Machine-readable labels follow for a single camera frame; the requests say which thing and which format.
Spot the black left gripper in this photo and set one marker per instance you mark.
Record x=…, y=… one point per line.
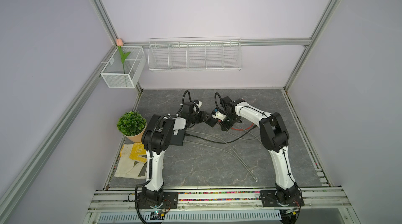
x=203, y=117

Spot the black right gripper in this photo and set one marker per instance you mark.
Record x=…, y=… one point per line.
x=224, y=127

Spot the small ribbed black switch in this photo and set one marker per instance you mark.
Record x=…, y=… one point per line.
x=211, y=121

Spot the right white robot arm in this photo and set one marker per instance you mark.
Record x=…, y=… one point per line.
x=273, y=134

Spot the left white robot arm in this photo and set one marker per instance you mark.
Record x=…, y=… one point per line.
x=163, y=131

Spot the beige plant pot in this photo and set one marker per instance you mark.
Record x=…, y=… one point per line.
x=137, y=138

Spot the green artificial plant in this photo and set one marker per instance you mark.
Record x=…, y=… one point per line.
x=131, y=123

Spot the yellow white work glove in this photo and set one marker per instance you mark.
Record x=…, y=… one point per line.
x=132, y=162

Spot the white mesh square basket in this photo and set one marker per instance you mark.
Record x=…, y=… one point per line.
x=113, y=74

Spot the pink artificial tulip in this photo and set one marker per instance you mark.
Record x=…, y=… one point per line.
x=123, y=55

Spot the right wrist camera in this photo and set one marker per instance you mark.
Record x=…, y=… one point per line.
x=216, y=114

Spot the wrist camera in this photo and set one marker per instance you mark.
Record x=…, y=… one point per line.
x=216, y=114
x=197, y=103

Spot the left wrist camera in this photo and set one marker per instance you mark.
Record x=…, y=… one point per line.
x=197, y=103

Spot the white wire long basket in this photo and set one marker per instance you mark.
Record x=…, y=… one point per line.
x=195, y=54

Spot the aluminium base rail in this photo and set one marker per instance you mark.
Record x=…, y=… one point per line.
x=220, y=205

